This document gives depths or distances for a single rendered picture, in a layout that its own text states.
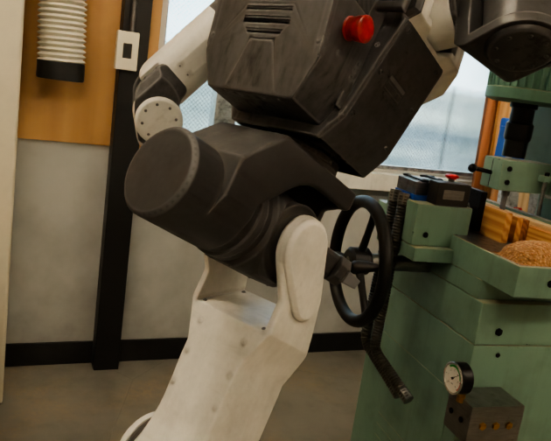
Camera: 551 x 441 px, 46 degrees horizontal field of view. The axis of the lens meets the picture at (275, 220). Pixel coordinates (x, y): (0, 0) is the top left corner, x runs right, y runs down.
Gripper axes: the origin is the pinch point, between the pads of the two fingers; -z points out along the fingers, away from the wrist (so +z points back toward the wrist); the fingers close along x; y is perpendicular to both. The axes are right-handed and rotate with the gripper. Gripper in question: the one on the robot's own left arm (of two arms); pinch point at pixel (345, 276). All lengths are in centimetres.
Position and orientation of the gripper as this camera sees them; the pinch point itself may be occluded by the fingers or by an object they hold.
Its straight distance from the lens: 129.7
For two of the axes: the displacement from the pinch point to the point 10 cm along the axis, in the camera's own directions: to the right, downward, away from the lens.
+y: 5.7, -8.2, 0.4
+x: 3.2, 1.8, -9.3
